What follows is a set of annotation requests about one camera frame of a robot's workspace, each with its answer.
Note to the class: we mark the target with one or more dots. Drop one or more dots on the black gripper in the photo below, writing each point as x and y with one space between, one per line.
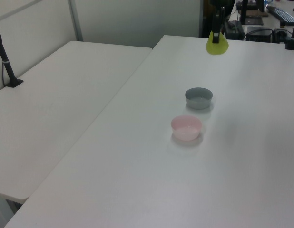
220 2

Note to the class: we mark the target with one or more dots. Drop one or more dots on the green pear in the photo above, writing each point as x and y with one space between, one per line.
216 49

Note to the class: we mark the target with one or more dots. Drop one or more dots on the grey bowl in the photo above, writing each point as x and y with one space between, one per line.
198 99

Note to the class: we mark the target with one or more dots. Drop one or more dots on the pink bowl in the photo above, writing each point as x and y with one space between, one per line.
186 129

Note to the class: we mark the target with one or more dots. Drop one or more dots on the black box with green parts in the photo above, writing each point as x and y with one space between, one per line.
236 32

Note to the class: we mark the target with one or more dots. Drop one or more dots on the black monitor stand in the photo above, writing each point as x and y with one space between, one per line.
252 21

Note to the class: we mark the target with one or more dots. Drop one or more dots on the black electronics box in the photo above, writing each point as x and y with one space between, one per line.
258 35

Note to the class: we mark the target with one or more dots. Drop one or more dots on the brown desk pad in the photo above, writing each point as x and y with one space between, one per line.
261 14

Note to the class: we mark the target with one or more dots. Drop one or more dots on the black keyboard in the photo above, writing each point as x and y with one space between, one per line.
283 15

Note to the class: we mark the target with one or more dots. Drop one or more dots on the black clamped pole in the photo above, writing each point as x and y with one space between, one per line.
290 42

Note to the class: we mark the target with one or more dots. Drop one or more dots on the white side table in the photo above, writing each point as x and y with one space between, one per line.
54 107

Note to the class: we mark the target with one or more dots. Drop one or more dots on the black pole with base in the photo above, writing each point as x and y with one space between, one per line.
7 65

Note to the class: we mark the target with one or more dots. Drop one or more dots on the grey partition post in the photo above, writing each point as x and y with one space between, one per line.
76 23

